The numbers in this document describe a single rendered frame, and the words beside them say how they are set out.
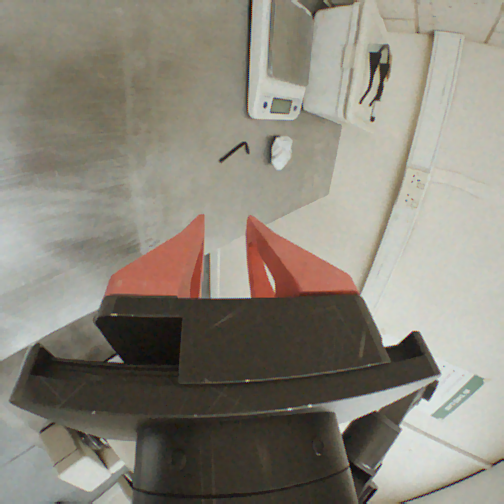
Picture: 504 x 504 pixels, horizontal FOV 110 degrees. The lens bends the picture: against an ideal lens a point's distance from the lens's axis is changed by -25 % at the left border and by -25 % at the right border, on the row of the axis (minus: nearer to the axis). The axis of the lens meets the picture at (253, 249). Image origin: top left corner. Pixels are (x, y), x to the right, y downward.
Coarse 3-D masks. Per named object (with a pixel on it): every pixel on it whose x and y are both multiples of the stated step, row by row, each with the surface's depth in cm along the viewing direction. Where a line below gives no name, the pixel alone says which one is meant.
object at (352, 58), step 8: (344, 48) 45; (352, 48) 44; (360, 48) 43; (344, 56) 46; (352, 56) 45; (360, 56) 44; (344, 64) 47; (352, 64) 45; (360, 64) 45; (384, 88) 69
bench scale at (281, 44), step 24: (264, 0) 31; (288, 0) 33; (264, 24) 33; (288, 24) 36; (312, 24) 41; (264, 48) 36; (288, 48) 39; (264, 72) 38; (288, 72) 42; (264, 96) 42; (288, 96) 48
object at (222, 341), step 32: (192, 224) 10; (160, 256) 7; (192, 256) 8; (128, 288) 5; (160, 288) 5; (192, 288) 11; (96, 320) 5; (128, 320) 5; (160, 320) 5; (192, 320) 5; (224, 320) 5; (256, 320) 5; (288, 320) 5; (320, 320) 5; (352, 320) 5; (128, 352) 6; (160, 352) 6; (192, 352) 4; (224, 352) 5; (256, 352) 5; (288, 352) 5; (320, 352) 5; (352, 352) 5; (384, 352) 5; (192, 384) 4; (224, 384) 4
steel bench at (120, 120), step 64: (0, 0) 11; (64, 0) 15; (128, 0) 20; (192, 0) 25; (320, 0) 46; (0, 64) 14; (64, 64) 18; (128, 64) 24; (192, 64) 30; (0, 128) 16; (64, 128) 21; (128, 128) 28; (192, 128) 36; (256, 128) 48; (320, 128) 72; (0, 192) 18; (64, 192) 24; (128, 192) 31; (192, 192) 41; (256, 192) 57; (320, 192) 93; (0, 256) 20; (64, 256) 27; (128, 256) 35; (0, 320) 21; (64, 320) 29
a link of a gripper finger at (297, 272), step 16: (256, 224) 11; (256, 240) 11; (272, 240) 9; (288, 240) 9; (256, 256) 12; (272, 256) 8; (288, 256) 8; (304, 256) 8; (256, 272) 12; (272, 272) 8; (288, 272) 7; (304, 272) 7; (320, 272) 7; (336, 272) 7; (256, 288) 11; (272, 288) 12; (288, 288) 7; (304, 288) 6; (320, 288) 6; (336, 288) 6; (352, 288) 6
